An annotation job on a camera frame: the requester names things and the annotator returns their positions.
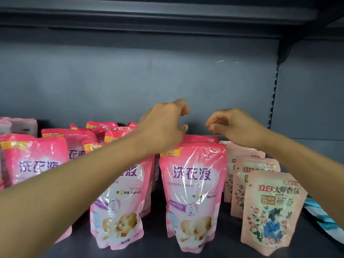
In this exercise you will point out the blue and white packet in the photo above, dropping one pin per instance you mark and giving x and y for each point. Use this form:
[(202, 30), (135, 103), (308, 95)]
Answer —
[(322, 223)]

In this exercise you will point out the person's right hand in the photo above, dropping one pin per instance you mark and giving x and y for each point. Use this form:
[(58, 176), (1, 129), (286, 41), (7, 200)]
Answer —
[(239, 127)]

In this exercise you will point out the person's left forearm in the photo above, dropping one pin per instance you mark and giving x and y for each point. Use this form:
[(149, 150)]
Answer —
[(67, 190)]

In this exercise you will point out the person's left thumb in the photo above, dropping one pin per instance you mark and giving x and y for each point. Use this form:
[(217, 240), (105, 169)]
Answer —
[(183, 128)]

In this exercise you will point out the person's left hand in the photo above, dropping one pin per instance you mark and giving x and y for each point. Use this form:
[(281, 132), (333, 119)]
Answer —
[(158, 128)]

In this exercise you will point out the pale pink wrapped package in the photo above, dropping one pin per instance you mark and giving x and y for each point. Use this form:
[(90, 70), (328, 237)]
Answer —
[(22, 126)]

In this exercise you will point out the person's right forearm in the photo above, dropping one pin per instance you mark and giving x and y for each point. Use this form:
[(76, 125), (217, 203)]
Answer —
[(309, 171)]

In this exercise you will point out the pale pink floral pouch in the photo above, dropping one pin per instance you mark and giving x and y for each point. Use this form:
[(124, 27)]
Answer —
[(231, 161), (228, 142), (272, 212), (243, 180)]

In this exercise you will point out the black shelf bracket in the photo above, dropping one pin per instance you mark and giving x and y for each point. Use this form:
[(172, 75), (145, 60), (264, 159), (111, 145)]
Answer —
[(301, 32)]

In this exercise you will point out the person's right thumb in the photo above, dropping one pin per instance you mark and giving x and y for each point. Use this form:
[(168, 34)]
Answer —
[(215, 128)]

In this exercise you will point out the slotted metal shelf upright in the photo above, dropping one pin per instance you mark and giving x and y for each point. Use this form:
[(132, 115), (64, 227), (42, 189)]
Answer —
[(273, 96)]

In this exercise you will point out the group of pink detergent pouches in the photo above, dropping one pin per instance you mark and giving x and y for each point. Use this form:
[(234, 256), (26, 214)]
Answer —
[(194, 190)]

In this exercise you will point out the dark grey overhead shelf board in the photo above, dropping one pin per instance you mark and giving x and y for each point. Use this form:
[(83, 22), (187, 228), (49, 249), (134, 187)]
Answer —
[(150, 16)]

